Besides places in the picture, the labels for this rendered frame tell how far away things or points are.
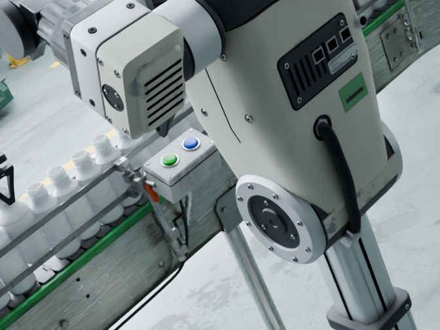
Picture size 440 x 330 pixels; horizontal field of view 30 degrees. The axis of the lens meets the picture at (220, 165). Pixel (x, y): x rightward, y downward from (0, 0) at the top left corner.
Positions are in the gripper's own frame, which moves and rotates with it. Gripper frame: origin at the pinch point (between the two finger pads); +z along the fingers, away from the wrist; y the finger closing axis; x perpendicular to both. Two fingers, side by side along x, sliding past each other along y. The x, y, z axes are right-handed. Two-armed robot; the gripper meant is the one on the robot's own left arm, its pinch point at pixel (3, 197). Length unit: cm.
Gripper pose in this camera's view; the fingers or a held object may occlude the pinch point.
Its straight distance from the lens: 165.7
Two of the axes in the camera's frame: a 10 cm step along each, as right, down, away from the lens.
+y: 6.3, 1.4, -7.7
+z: 3.7, 8.1, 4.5
